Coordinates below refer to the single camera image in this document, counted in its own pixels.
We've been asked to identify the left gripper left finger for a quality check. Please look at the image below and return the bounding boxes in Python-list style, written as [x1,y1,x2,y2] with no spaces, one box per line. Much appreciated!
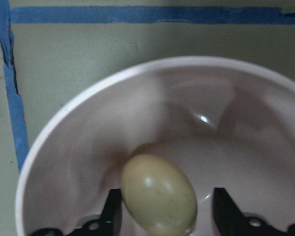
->
[74,189,122,236]

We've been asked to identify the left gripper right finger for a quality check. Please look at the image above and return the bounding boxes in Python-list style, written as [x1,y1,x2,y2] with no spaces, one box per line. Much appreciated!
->
[212,188,289,236]

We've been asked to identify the brown egg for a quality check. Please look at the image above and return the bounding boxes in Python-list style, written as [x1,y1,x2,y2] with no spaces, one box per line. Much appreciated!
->
[121,154,198,236]

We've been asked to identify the pink bowl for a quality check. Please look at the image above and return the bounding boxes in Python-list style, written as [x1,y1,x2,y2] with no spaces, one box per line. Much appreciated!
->
[15,57,295,236]

